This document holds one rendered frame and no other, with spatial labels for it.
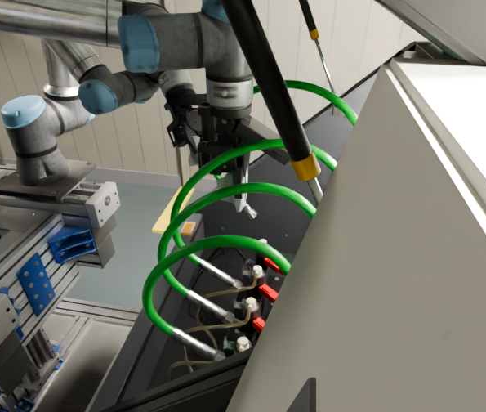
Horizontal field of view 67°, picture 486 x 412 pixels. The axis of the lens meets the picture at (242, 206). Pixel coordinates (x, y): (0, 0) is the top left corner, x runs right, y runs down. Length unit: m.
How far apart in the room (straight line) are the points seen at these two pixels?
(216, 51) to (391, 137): 0.42
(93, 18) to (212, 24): 0.20
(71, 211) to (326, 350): 1.12
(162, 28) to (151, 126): 2.46
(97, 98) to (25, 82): 2.58
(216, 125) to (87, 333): 1.40
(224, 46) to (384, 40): 2.07
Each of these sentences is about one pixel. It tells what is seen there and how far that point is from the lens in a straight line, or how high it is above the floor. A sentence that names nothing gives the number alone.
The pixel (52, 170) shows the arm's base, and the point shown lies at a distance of 1.24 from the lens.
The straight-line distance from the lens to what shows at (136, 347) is 0.81.
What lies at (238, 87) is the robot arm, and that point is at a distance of 0.58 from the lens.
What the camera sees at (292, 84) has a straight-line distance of 0.66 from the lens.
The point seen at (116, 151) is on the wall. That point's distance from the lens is 3.24.
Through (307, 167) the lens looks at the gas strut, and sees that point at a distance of 0.28.
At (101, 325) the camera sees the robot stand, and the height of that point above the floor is 0.21.
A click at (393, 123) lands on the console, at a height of 1.54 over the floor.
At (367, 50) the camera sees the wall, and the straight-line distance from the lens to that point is 2.58.
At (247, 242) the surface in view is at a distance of 0.44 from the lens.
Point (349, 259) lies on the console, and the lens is 0.17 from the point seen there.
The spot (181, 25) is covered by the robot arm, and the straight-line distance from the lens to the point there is 0.56.
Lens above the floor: 1.59
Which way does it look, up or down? 34 degrees down
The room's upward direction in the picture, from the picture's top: straight up
